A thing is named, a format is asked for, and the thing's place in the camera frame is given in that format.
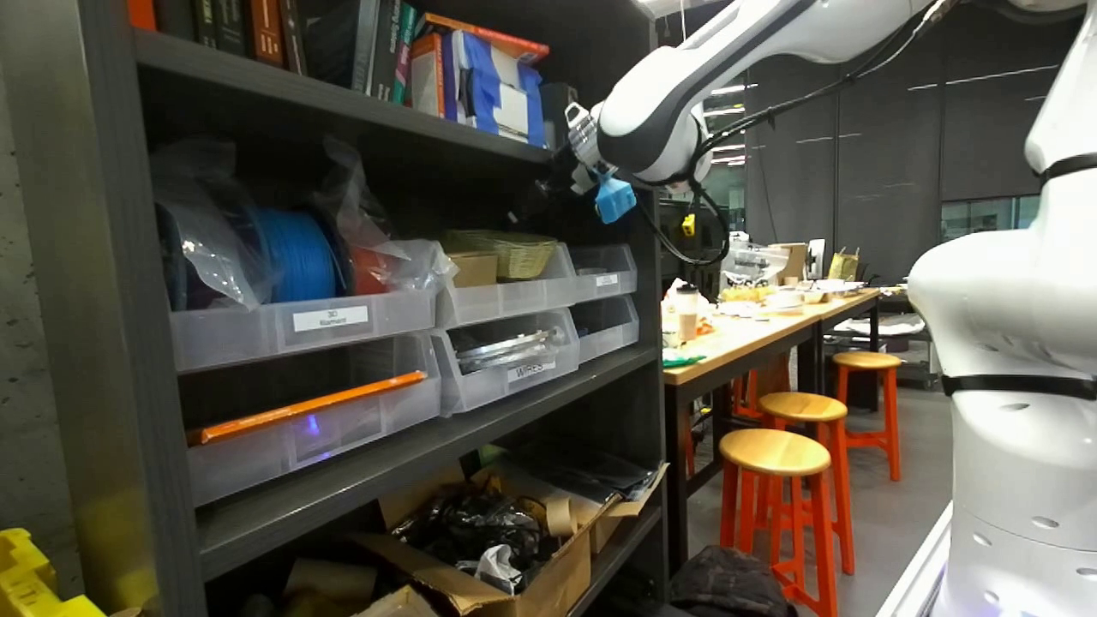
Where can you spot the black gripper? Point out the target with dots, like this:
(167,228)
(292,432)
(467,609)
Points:
(567,206)

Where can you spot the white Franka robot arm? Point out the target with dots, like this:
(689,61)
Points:
(1030,343)

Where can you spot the olive woven basket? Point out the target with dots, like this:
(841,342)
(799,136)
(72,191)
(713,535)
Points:
(520,259)

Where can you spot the small cardboard box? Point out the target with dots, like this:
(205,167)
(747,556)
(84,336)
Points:
(473,269)

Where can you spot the blue and white box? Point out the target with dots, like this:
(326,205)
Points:
(515,124)
(510,95)

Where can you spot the clear plastic storage bin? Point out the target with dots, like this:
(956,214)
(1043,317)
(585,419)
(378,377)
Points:
(606,278)
(607,336)
(502,382)
(502,299)
(298,440)

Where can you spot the tall black book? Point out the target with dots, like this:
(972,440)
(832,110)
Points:
(556,115)

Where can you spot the silver foil packets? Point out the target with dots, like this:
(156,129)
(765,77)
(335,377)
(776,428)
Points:
(510,352)

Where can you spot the red filament spool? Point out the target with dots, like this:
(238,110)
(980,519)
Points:
(373,273)

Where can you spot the white crumpled bag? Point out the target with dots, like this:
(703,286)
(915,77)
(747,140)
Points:
(688,312)

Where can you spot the blue filament spool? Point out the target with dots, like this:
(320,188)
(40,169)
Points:
(298,259)

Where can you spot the clear plastic container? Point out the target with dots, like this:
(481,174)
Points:
(755,262)

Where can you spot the wooden desk with black legs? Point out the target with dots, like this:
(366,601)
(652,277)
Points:
(732,342)

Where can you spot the orange rod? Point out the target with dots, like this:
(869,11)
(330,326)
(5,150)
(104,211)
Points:
(311,405)

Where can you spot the left grey storage bin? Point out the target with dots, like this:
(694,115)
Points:
(253,329)

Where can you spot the row of dark books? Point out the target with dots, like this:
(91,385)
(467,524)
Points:
(270,28)

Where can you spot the clear plastic bag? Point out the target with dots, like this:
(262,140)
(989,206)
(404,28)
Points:
(206,244)

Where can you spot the black tangled gear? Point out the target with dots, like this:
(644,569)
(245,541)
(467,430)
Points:
(467,526)

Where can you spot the orange wooden stool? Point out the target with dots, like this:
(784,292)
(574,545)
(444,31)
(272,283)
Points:
(869,361)
(806,405)
(776,452)

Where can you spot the white and black roll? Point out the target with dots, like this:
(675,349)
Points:
(500,567)

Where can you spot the large open cardboard box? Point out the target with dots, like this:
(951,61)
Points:
(559,578)

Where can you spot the grey office chair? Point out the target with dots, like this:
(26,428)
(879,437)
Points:
(877,326)

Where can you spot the flat cardboard piece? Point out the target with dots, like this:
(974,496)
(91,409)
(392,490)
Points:
(346,583)

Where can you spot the black shelving unit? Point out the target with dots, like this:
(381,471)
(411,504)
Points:
(104,286)

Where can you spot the red cylinder can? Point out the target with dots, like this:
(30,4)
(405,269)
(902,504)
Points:
(141,16)

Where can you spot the black bag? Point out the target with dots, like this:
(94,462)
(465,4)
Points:
(732,583)

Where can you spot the yellow plastic crate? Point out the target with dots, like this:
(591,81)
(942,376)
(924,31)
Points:
(36,583)

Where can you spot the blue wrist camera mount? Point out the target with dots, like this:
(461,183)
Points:
(615,199)

